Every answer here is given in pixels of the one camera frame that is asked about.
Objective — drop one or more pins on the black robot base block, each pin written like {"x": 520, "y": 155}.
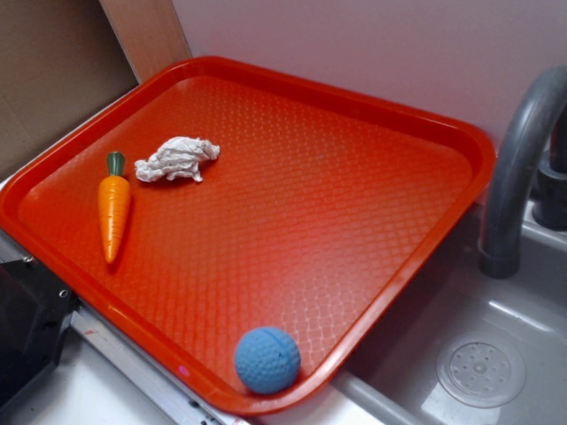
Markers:
{"x": 36, "y": 308}

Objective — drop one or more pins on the brown cardboard panel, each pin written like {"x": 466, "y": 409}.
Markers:
{"x": 60, "y": 64}

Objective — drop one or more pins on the blue dimpled ball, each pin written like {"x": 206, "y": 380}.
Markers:
{"x": 267, "y": 360}

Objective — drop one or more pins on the crumpled white paper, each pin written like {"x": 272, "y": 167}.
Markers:
{"x": 178, "y": 157}

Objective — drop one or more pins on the orange toy carrot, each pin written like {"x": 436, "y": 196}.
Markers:
{"x": 113, "y": 202}

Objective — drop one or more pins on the grey plastic sink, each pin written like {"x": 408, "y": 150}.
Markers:
{"x": 458, "y": 347}

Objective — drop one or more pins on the grey curved faucet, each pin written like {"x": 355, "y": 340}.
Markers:
{"x": 531, "y": 160}

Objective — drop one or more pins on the red plastic tray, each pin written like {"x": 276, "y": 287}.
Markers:
{"x": 319, "y": 210}

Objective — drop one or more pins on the wooden board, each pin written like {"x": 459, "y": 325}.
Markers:
{"x": 149, "y": 33}

